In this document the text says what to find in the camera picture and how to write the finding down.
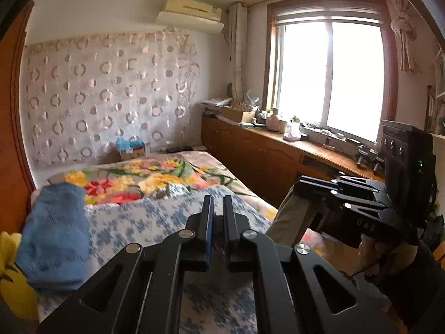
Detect open cardboard box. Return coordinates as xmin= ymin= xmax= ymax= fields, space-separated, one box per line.
xmin=222 ymin=104 xmax=256 ymax=123

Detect colourful flower print blanket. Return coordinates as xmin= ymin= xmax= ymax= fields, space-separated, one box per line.
xmin=45 ymin=151 xmax=279 ymax=223

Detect wall air conditioner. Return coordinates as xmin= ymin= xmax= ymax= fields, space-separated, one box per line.
xmin=156 ymin=10 xmax=225 ymax=35

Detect person's right forearm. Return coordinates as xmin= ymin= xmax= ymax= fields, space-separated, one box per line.
xmin=375 ymin=240 xmax=445 ymax=328

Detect pink thermos jug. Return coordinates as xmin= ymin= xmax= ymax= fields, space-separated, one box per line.
xmin=267 ymin=108 xmax=281 ymax=132

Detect yellow plush toy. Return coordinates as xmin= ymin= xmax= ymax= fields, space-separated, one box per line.
xmin=0 ymin=231 xmax=39 ymax=321

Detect blue floral bed cloth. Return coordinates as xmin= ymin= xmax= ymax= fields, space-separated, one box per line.
xmin=36 ymin=184 xmax=273 ymax=334

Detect grey pants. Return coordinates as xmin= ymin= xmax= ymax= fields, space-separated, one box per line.
xmin=266 ymin=188 xmax=320 ymax=247

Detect folded blue jeans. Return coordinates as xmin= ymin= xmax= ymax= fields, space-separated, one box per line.
xmin=16 ymin=183 xmax=91 ymax=291

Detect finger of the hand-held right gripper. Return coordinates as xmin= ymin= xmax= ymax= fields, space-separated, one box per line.
xmin=323 ymin=195 xmax=393 ymax=217
xmin=295 ymin=176 xmax=380 ymax=197

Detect stack of papers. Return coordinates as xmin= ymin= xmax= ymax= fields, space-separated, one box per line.
xmin=203 ymin=98 xmax=233 ymax=108

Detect circle patterned sheer curtain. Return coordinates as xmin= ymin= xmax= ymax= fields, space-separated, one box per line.
xmin=24 ymin=30 xmax=202 ymax=166

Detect beige patterned window curtain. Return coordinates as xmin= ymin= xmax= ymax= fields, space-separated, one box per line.
xmin=228 ymin=3 xmax=248 ymax=101

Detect wall shelf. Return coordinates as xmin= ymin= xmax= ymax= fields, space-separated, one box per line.
xmin=426 ymin=47 xmax=445 ymax=136

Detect tied beige window curtain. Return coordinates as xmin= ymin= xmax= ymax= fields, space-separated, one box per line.
xmin=386 ymin=0 xmax=418 ymax=73

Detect wooden cabinet counter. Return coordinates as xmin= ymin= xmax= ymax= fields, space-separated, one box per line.
xmin=201 ymin=115 xmax=385 ymax=209

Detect cardboard box with blue cloth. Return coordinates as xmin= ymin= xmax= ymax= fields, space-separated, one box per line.
xmin=116 ymin=136 xmax=147 ymax=161

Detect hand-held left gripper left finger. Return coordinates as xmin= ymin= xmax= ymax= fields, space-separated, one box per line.
xmin=36 ymin=195 xmax=214 ymax=334

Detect beige air conditioner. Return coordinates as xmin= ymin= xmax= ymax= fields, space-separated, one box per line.
xmin=163 ymin=0 xmax=223 ymax=18

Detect window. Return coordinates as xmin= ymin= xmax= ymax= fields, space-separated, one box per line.
xmin=266 ymin=0 xmax=397 ymax=143

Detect dark desk object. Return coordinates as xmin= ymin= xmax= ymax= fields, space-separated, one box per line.
xmin=356 ymin=145 xmax=386 ymax=174

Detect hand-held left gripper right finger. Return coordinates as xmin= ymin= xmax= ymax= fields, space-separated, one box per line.
xmin=222 ymin=195 xmax=399 ymax=334

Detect person's right hand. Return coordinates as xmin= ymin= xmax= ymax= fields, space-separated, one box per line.
xmin=358 ymin=233 xmax=418 ymax=284

